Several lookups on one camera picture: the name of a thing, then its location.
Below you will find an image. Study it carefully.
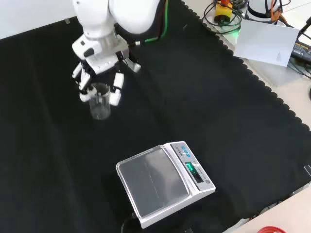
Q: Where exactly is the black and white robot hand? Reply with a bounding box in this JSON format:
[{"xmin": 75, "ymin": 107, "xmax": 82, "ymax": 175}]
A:
[{"xmin": 71, "ymin": 33, "xmax": 142, "ymax": 106}]

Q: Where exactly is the clear glass beaker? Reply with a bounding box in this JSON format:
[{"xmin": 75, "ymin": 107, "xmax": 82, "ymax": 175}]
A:
[{"xmin": 88, "ymin": 83, "xmax": 112, "ymax": 121}]

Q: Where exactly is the white electronic balance steel pan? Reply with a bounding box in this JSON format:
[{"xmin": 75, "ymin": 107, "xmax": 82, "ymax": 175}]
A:
[{"xmin": 115, "ymin": 140, "xmax": 216, "ymax": 229}]

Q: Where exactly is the black bench cloth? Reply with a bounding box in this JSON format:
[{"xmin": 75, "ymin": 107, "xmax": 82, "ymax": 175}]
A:
[{"xmin": 0, "ymin": 0, "xmax": 311, "ymax": 233}]

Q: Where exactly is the yellow stop button box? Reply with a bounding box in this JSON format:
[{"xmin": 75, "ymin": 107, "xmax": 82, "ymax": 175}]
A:
[{"xmin": 213, "ymin": 0, "xmax": 234, "ymax": 23}]

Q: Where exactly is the pale white board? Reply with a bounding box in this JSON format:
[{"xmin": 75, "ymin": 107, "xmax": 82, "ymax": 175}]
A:
[{"xmin": 233, "ymin": 19, "xmax": 300, "ymax": 67}]

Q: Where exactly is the black power adapter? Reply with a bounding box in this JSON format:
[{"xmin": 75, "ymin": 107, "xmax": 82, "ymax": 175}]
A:
[{"xmin": 290, "ymin": 41, "xmax": 311, "ymax": 63}]

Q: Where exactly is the red round object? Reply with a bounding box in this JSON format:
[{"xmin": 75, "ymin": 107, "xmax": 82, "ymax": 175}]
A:
[{"xmin": 254, "ymin": 226, "xmax": 285, "ymax": 233}]

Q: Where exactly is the green cable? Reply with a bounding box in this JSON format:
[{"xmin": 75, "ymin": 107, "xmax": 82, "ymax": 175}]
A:
[{"xmin": 143, "ymin": 0, "xmax": 170, "ymax": 44}]

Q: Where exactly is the black balance power cable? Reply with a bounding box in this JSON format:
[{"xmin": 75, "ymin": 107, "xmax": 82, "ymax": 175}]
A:
[{"xmin": 121, "ymin": 213, "xmax": 139, "ymax": 233}]

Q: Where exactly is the orange cable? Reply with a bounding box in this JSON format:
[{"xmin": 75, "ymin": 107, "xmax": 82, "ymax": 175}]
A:
[{"xmin": 264, "ymin": 0, "xmax": 289, "ymax": 24}]

